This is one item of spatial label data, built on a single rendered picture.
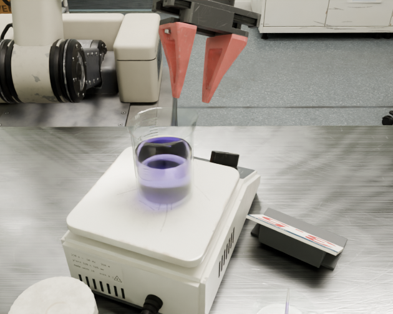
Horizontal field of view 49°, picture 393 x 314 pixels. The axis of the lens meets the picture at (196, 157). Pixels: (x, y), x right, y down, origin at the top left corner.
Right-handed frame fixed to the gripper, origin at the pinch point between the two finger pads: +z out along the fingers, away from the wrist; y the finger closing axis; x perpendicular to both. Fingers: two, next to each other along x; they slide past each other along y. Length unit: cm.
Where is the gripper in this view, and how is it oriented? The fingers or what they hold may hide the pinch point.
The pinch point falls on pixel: (191, 92)
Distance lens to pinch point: 47.2
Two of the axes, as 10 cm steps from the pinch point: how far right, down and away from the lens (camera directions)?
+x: -3.6, -2.1, 9.1
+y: 9.2, 1.0, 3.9
